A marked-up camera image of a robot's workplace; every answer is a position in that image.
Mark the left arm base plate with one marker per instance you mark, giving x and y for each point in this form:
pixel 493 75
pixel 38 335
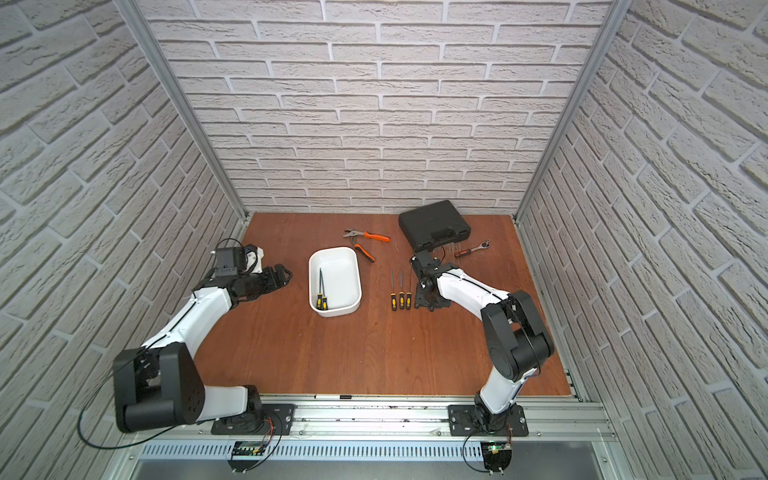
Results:
pixel 272 419

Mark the orange handled pliers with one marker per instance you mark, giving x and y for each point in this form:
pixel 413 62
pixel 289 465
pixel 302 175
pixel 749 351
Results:
pixel 352 235

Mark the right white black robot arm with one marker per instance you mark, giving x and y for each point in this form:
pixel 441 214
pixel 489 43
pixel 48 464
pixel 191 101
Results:
pixel 517 339

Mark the left small circuit board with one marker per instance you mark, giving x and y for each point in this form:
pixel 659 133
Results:
pixel 247 455

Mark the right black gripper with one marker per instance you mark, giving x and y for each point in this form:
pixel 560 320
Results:
pixel 420 298

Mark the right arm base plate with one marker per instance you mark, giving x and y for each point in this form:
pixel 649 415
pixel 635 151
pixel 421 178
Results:
pixel 464 419

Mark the red handled ratchet wrench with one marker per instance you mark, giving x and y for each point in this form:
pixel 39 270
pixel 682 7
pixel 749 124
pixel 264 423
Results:
pixel 465 252

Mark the small circuit board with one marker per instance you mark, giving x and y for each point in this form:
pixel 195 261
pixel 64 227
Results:
pixel 496 457
pixel 247 455

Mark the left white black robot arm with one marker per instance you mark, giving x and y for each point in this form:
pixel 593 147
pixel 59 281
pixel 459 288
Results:
pixel 157 385

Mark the right small circuit board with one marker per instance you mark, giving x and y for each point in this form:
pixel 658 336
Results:
pixel 496 457

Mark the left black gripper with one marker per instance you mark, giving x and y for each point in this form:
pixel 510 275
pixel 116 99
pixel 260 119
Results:
pixel 271 278

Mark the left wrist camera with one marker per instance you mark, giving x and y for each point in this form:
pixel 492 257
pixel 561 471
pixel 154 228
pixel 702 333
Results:
pixel 254 256

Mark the aluminium front rail frame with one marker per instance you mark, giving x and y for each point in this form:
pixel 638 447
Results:
pixel 388 437

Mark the white plastic storage box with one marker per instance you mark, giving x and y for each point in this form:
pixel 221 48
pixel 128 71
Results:
pixel 342 281

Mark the black plastic tool case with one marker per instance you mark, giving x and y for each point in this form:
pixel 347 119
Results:
pixel 434 225

